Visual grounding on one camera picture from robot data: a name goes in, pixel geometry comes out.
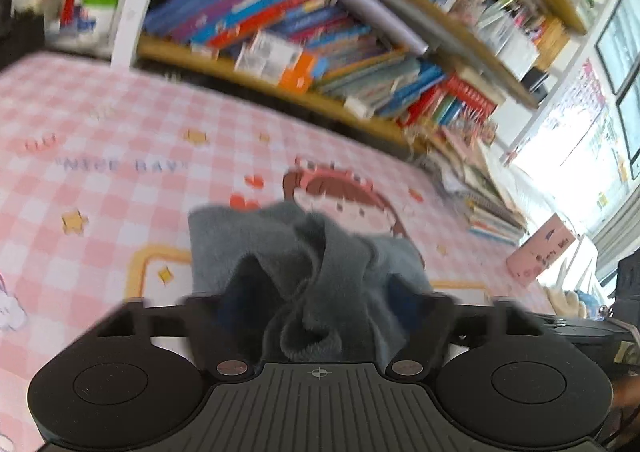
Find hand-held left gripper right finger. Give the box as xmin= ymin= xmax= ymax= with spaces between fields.
xmin=384 ymin=277 xmax=543 ymax=381

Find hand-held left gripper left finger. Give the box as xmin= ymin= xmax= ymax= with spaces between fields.
xmin=95 ymin=293 xmax=262 ymax=383

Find grey fleece pants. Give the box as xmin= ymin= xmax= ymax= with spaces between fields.
xmin=187 ymin=201 xmax=434 ymax=366

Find beige plush toy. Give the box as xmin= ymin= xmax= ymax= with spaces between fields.
xmin=544 ymin=284 xmax=609 ymax=321

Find pink cup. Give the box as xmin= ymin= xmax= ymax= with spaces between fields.
xmin=505 ymin=212 xmax=577 ymax=288

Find stack of booklets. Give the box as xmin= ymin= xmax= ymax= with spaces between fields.
xmin=424 ymin=131 xmax=529 ymax=249

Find pink checked cartoon table mat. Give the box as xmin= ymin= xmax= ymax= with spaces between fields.
xmin=0 ymin=54 xmax=562 ymax=452

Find white wooden bookshelf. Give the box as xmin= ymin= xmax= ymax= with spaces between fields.
xmin=109 ymin=0 xmax=628 ymax=160

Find white orange blue box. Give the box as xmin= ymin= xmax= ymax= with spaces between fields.
xmin=249 ymin=28 xmax=329 ymax=83

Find row of colourful books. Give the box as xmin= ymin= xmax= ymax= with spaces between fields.
xmin=142 ymin=0 xmax=502 ymax=133

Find black framed window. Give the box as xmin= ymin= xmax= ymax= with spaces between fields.
xmin=594 ymin=0 xmax=640 ymax=183

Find white flat lamp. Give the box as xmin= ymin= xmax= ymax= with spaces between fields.
xmin=321 ymin=0 xmax=432 ymax=56

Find white bottle with green lid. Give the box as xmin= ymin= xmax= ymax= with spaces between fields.
xmin=81 ymin=0 xmax=119 ymax=41

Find alphabet wall poster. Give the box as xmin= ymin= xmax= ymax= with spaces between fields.
xmin=509 ymin=58 xmax=632 ymax=233

